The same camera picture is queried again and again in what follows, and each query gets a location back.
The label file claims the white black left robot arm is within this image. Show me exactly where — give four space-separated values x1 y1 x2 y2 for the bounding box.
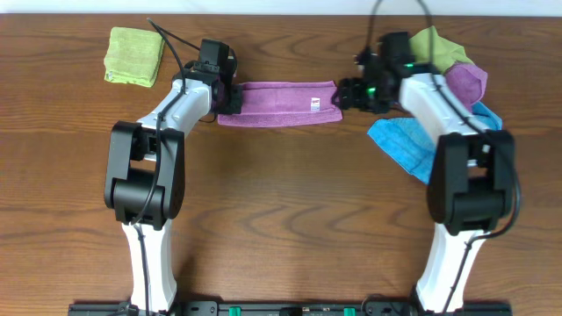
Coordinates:
104 70 241 315

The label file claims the purple microfiber cloth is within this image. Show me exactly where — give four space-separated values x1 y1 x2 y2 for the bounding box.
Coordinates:
218 81 342 127

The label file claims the crumpled blue cloth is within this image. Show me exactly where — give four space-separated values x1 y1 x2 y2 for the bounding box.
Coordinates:
366 101 503 185

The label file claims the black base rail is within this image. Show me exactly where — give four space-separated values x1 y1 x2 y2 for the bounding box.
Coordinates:
67 299 513 316

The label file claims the crumpled olive green cloth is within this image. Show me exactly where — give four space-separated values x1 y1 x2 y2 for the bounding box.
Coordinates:
409 26 474 74

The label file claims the crumpled purple cloth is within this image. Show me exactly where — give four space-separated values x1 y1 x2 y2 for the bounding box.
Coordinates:
444 62 488 112

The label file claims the folded green cloth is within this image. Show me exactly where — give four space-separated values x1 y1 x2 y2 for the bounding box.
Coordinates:
104 27 164 88

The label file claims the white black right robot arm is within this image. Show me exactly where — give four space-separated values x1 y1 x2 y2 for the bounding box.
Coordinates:
332 54 521 315

